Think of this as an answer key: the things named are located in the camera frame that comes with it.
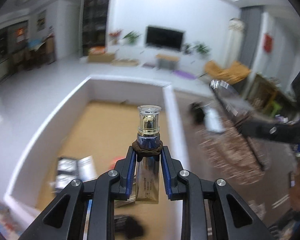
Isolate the black printed box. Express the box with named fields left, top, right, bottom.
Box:
left=54, top=156, right=98, bottom=194

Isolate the red snack packet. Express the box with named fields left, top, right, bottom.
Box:
left=109, top=156, right=125, bottom=170

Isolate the gold cosmetic tube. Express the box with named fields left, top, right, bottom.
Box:
left=133, top=105, right=162, bottom=204

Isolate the brown hair tie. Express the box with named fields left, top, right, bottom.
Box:
left=131, top=139, right=164, bottom=157

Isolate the black beaded cloth pouch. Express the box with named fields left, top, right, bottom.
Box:
left=114, top=215, right=145, bottom=239

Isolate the wooden side table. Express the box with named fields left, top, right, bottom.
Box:
left=247, top=74, right=298, bottom=120

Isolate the white storage bin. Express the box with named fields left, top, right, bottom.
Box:
left=4, top=75, right=189, bottom=239

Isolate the clear plastic packet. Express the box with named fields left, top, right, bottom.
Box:
left=203, top=106, right=225, bottom=133

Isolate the orange lounge chair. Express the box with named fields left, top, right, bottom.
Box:
left=204, top=60, right=251, bottom=85

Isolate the black fluffy scrunchie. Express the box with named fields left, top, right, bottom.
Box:
left=189, top=102, right=205, bottom=125

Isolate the green potted plant right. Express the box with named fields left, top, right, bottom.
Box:
left=193, top=42, right=211, bottom=59

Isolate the green potted plant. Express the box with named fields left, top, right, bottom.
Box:
left=193, top=42, right=211, bottom=59
left=123, top=31, right=141, bottom=45

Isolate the small wooden bench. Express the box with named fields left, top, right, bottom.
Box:
left=156, top=54, right=180, bottom=71

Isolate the black television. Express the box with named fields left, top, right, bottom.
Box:
left=145, top=26, right=184, bottom=51

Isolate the white tv cabinet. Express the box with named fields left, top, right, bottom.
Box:
left=106, top=45, right=211, bottom=68

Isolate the red flower vase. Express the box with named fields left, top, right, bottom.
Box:
left=109, top=29, right=122, bottom=45

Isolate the green potted plant left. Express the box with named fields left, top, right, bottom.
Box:
left=123, top=31, right=141, bottom=45

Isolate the dark glass display cabinet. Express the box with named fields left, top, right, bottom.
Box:
left=82, top=0, right=109, bottom=56

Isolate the red wall hanging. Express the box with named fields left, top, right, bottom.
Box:
left=263, top=33, right=274, bottom=54

